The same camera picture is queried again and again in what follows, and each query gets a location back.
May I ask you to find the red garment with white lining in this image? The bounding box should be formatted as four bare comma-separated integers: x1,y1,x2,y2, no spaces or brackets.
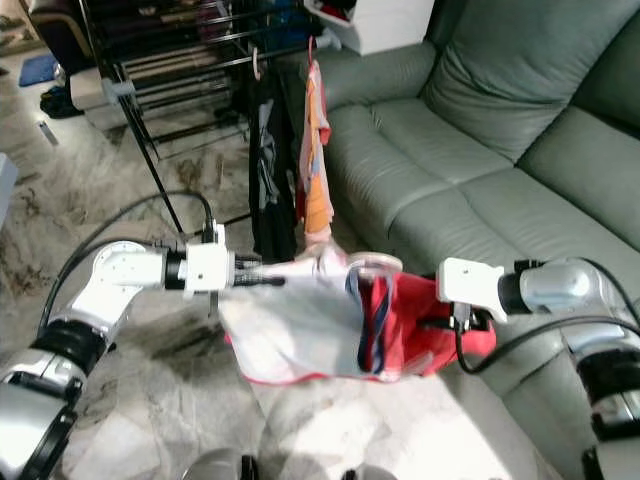
218,245,498,385

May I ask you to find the orange white hanging garment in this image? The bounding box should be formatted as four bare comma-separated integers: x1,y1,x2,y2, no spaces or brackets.
294,58,334,248

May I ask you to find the grey green leather sofa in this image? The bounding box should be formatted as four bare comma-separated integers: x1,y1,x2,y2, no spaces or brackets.
318,0,640,480

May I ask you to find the white folding table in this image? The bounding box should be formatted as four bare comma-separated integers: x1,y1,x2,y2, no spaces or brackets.
0,153,19,233

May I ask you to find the robot left leg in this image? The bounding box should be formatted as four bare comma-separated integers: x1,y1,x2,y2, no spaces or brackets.
180,448,253,480

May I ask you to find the black metal drying rack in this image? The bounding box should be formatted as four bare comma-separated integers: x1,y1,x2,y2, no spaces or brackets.
75,0,323,238

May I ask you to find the white ottoman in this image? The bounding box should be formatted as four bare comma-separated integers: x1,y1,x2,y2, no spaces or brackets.
65,65,151,129

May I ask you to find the blue garment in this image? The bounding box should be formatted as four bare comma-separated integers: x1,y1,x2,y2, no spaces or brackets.
253,0,311,51

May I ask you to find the dark clothes heap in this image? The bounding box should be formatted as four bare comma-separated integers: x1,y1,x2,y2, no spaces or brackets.
38,85,83,120

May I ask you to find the magenta garment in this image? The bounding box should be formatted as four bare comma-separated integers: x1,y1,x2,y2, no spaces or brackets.
180,0,221,46

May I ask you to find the colourful clothes pile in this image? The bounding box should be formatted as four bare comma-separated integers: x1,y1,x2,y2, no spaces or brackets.
304,0,356,28

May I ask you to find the blue floor mat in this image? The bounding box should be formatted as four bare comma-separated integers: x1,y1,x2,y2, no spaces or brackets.
17,54,62,89

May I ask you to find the white cabinet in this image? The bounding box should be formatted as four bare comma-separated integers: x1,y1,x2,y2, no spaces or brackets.
335,0,437,57

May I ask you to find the dark purple armchair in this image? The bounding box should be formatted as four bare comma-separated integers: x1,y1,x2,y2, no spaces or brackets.
25,0,101,63

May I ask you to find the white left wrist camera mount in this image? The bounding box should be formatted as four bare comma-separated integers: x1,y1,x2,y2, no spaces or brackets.
184,242,238,294

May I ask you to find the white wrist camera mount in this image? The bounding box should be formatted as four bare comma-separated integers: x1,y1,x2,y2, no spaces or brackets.
437,256,507,324
184,242,238,294

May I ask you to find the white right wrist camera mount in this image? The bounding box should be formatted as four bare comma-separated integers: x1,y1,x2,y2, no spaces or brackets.
437,256,507,324

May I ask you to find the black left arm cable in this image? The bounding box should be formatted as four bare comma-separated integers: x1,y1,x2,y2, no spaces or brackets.
40,188,224,336

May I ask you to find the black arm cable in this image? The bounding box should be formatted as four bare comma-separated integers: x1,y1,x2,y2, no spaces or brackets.
40,188,224,336
453,315,640,377

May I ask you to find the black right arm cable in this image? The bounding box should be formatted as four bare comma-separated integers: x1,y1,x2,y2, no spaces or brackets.
453,315,640,377

